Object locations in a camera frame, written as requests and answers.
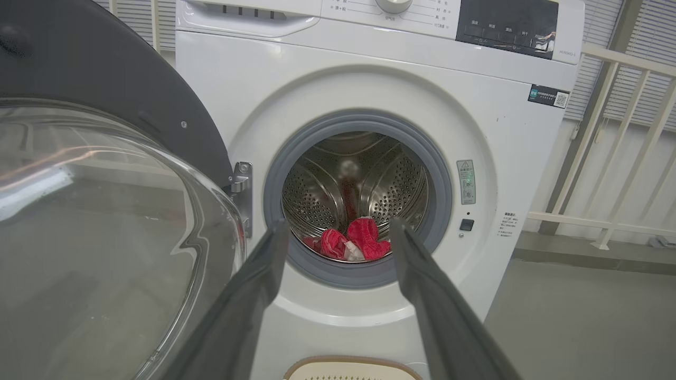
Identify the black QR code sticker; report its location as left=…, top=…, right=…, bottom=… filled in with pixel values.
left=528, top=84, right=570, bottom=109

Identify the white control dial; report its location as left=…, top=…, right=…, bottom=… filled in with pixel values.
left=375, top=0, right=413, bottom=14

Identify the stainless steel washing machine drum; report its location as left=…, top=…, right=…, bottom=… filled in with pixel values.
left=281, top=132, right=429, bottom=263

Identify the white window blind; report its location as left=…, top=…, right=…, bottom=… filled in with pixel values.
left=95, top=0, right=176, bottom=52
left=564, top=0, right=629, bottom=122
left=605, top=0, right=676, bottom=132

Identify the black glass washing machine door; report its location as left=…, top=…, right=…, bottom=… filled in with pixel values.
left=0, top=0, right=249, bottom=380

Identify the cream metal railing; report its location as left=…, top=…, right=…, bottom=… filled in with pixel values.
left=528, top=43, right=676, bottom=250

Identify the white front-load washing machine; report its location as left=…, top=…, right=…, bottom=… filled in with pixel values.
left=174, top=0, right=586, bottom=380

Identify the grey warning sticker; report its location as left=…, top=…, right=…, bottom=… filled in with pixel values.
left=457, top=159, right=476, bottom=205

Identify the metal door hinge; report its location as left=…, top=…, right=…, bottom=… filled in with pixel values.
left=228, top=161, right=253, bottom=238

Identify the cream perforated basket brown rim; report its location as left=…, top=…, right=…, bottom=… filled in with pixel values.
left=284, top=356, right=423, bottom=380

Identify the red and white garment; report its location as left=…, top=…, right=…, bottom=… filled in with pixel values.
left=304, top=217, right=392, bottom=262

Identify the white detergent drawer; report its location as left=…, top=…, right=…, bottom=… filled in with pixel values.
left=176, top=0, right=323, bottom=39

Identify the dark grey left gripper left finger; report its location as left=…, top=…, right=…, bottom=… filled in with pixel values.
left=158, top=219, right=291, bottom=380

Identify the black display panel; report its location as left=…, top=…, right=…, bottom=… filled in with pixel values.
left=456, top=0, right=559, bottom=60

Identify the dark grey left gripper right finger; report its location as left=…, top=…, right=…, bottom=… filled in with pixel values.
left=389, top=218, right=523, bottom=380

